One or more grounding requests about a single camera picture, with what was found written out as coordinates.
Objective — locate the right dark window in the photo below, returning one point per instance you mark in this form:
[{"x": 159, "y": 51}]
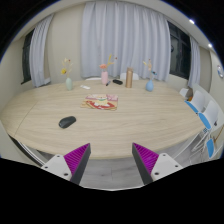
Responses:
[{"x": 180, "y": 52}]

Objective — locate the white blue chair near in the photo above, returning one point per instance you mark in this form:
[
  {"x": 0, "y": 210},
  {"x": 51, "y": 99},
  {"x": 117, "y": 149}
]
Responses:
[{"x": 214, "y": 148}]

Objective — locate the white chair far right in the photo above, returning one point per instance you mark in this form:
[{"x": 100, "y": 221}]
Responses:
[{"x": 184, "y": 92}]

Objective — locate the white blue chair middle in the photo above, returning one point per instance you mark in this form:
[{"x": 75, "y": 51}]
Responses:
[{"x": 209, "y": 118}]

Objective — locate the small white remote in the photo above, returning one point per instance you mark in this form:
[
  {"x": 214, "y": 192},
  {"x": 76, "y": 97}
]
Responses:
[{"x": 85, "y": 87}]

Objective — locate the blue vase with flowers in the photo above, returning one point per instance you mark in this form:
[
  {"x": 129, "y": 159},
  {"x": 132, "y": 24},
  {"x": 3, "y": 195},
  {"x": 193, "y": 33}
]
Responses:
[{"x": 149, "y": 85}]

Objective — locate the black computer mouse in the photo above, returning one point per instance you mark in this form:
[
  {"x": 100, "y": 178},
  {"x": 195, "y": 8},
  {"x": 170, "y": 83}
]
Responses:
[{"x": 67, "y": 121}]

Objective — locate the copper thermos bottle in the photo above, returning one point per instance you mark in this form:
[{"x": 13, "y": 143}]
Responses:
[{"x": 129, "y": 77}]

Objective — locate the white blue chair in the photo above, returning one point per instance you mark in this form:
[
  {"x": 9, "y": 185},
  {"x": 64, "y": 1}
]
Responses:
[
  {"x": 197, "y": 102},
  {"x": 209, "y": 118},
  {"x": 214, "y": 148}
]

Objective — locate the white right curtain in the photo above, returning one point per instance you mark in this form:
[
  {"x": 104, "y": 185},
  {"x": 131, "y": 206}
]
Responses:
[{"x": 195, "y": 67}]

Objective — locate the white blue chair far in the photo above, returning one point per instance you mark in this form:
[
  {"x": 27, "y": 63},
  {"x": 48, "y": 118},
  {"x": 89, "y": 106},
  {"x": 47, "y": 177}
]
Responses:
[{"x": 197, "y": 102}]

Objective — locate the pink vase with flowers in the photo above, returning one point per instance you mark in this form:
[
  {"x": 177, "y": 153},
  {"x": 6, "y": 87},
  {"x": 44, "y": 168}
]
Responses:
[{"x": 104, "y": 68}]

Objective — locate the dark window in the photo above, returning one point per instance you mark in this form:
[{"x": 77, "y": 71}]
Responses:
[
  {"x": 180, "y": 52},
  {"x": 25, "y": 57}
]

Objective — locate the black glasses case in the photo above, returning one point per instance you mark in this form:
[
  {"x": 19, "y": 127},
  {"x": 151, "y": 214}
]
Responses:
[{"x": 117, "y": 82}]

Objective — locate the colourful printed mouse pad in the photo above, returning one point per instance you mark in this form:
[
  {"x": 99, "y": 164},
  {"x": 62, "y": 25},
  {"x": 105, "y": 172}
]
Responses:
[{"x": 100, "y": 101}]

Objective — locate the white chair back left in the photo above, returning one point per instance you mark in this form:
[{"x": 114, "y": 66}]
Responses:
[{"x": 93, "y": 79}]

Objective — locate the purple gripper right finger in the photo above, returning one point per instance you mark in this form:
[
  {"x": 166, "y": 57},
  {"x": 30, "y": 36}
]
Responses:
[{"x": 153, "y": 166}]

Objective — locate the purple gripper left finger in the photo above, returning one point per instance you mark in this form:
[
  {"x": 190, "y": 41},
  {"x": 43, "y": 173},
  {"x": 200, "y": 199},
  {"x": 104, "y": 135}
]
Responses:
[{"x": 71, "y": 166}]

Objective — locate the large white centre curtain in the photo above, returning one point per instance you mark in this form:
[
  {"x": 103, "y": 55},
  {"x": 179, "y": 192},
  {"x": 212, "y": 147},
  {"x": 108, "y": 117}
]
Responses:
[{"x": 127, "y": 34}]

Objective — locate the left dark window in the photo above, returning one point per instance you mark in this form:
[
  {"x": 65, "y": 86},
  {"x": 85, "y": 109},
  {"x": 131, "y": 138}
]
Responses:
[{"x": 25, "y": 57}]

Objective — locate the white left curtain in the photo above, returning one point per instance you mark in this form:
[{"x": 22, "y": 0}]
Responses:
[{"x": 37, "y": 52}]

